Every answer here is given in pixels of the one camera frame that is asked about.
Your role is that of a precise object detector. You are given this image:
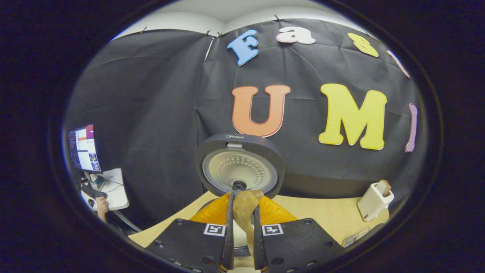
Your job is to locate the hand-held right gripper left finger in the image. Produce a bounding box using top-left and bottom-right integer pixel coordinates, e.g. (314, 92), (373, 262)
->
(146, 191), (235, 273)

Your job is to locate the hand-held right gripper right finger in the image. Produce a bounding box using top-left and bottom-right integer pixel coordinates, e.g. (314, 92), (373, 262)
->
(252, 195), (346, 273)

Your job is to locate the silver black rice cooker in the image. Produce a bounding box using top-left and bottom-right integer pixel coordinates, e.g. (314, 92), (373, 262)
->
(194, 133), (285, 258)

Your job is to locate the white toaster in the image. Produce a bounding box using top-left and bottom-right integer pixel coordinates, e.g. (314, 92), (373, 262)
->
(357, 181), (394, 222)

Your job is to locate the white side desk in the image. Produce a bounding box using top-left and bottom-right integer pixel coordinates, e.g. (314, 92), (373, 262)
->
(81, 168), (130, 211)

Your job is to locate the black keyboard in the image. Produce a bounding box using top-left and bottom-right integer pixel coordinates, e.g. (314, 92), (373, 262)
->
(81, 184), (108, 200)

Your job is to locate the black backdrop cloth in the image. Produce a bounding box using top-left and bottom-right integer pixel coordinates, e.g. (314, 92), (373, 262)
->
(63, 17), (430, 228)

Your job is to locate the computer monitor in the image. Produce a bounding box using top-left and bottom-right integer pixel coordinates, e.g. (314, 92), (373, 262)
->
(67, 124), (103, 174)

